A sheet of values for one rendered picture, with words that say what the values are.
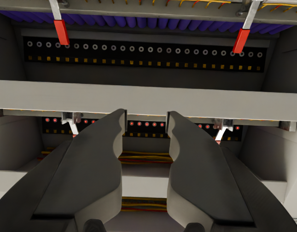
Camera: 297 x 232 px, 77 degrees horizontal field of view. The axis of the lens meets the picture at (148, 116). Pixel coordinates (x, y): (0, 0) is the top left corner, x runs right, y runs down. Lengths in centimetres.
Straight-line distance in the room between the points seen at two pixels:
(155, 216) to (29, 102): 48
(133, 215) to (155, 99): 44
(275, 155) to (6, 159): 61
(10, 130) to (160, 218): 47
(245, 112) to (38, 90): 33
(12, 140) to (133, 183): 30
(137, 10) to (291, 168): 41
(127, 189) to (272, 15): 40
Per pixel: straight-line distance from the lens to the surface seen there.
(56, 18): 32
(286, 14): 40
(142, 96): 30
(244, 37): 33
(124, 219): 64
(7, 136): 53
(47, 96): 33
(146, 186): 41
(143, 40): 44
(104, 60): 44
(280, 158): 51
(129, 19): 37
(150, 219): 64
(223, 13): 35
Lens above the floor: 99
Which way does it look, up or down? 27 degrees up
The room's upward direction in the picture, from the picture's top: 177 degrees counter-clockwise
